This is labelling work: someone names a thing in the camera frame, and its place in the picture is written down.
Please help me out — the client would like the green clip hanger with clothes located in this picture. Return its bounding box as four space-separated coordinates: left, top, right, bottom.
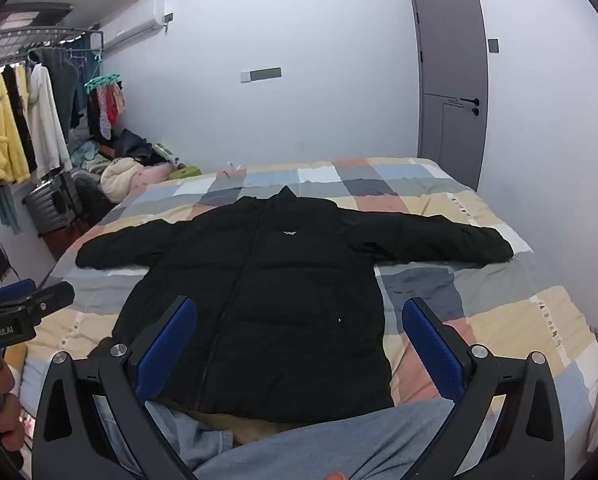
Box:
83 73 128 142

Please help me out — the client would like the pile of clothes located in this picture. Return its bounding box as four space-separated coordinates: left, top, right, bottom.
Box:
68 124 156 187

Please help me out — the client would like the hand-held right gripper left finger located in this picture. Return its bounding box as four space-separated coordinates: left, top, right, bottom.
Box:
31 296 200 480

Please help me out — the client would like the patchwork bed blanket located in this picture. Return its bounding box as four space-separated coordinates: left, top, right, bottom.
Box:
14 157 598 476

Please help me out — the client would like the person's left hand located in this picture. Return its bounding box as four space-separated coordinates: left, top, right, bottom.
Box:
0 391 26 453

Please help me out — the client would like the yellow hoodie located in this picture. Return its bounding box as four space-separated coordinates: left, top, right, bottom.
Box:
0 66 32 187

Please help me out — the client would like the dark grey hanging garment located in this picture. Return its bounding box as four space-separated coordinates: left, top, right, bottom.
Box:
28 47 82 132

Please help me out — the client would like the wall control panel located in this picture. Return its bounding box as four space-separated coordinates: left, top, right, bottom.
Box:
240 66 283 84

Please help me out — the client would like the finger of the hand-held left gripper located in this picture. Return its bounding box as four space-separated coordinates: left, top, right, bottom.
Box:
10 281 76 326
0 278 38 306

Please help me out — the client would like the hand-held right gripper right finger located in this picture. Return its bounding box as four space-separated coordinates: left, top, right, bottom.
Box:
401 296 566 480

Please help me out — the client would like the grey door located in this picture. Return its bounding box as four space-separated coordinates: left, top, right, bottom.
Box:
410 0 491 192

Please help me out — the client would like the white hoodie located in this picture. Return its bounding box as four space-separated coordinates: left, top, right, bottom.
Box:
26 62 74 177

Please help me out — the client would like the metal clothes rack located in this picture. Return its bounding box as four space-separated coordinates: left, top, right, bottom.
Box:
0 2 104 77

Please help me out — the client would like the white air conditioner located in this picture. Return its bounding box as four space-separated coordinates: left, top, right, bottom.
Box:
101 12 176 49

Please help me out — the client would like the silver suitcase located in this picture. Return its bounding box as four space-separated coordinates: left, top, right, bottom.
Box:
22 169 88 237

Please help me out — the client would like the person's blue jeans leg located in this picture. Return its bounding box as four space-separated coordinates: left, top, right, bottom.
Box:
93 396 495 480

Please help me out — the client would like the green box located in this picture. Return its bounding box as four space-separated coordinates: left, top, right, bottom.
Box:
169 164 203 181

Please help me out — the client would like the black puffer jacket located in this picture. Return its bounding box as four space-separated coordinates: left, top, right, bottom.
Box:
75 185 515 423

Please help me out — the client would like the pink plush cushion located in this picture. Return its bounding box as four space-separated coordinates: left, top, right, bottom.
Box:
129 162 181 197

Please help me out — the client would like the black hanging garment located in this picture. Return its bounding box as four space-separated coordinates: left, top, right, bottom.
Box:
1 64 38 175

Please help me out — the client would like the teal hanging cloth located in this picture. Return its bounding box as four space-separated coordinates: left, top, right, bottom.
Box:
0 184 24 235

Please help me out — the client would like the white fluffy cloth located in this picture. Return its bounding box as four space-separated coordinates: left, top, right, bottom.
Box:
100 157 146 205

